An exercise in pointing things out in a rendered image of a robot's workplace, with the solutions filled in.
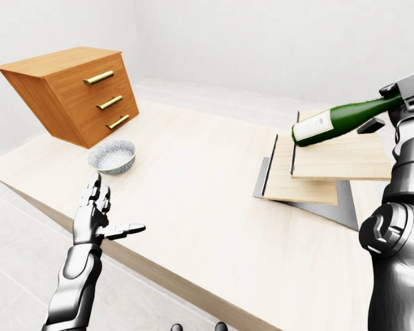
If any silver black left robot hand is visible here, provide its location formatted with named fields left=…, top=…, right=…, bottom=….
left=72, top=172, right=147, bottom=247

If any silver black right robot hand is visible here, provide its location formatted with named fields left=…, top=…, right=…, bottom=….
left=378, top=68, right=414, bottom=139

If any green wine bottle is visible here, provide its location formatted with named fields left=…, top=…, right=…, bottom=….
left=290, top=92, right=406, bottom=149

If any wood and metal wine rack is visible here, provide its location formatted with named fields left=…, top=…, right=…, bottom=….
left=252, top=110, right=393, bottom=232

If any patterned white bowl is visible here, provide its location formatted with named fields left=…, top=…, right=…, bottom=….
left=87, top=139, right=137, bottom=176

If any small wooden drawer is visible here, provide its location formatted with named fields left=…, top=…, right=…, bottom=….
left=72, top=94, right=140, bottom=150

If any medium wooden drawer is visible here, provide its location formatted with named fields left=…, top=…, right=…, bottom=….
left=57, top=73, right=135, bottom=126

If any large wooden drawer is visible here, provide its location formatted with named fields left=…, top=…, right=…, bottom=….
left=43, top=53, right=128, bottom=103

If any wooden cabinet with drawers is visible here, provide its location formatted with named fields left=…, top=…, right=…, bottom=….
left=0, top=46, right=140, bottom=150

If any short brass drawer handle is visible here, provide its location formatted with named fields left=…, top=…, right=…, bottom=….
left=106, top=114, right=130, bottom=131

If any medium brass drawer handle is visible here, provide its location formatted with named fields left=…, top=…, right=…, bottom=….
left=95, top=95, right=124, bottom=112

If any long brass drawer handle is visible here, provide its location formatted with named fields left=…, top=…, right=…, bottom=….
left=83, top=70, right=115, bottom=86

